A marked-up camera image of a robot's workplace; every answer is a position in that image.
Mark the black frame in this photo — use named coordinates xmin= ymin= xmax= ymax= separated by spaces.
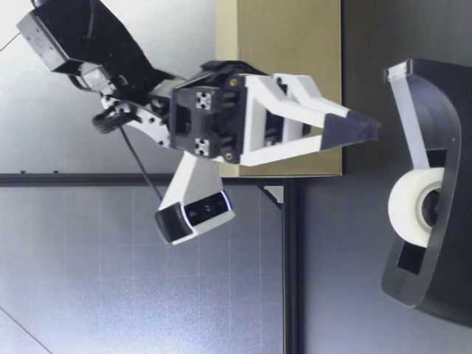
xmin=0 ymin=170 xmax=300 ymax=354

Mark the cardboard box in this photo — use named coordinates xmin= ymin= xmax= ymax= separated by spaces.
xmin=215 ymin=0 xmax=344 ymax=178

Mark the black cable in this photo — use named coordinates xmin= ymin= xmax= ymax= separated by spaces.
xmin=118 ymin=124 xmax=165 ymax=202

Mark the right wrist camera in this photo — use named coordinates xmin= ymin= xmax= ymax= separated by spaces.
xmin=98 ymin=94 xmax=237 ymax=246

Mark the black tape dispenser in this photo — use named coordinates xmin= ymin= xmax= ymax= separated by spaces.
xmin=381 ymin=58 xmax=472 ymax=327

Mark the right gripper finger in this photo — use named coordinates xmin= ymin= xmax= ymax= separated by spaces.
xmin=272 ymin=72 xmax=327 ymax=108
xmin=238 ymin=73 xmax=383 ymax=167

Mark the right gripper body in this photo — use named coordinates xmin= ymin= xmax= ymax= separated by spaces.
xmin=169 ymin=60 xmax=270 ymax=164

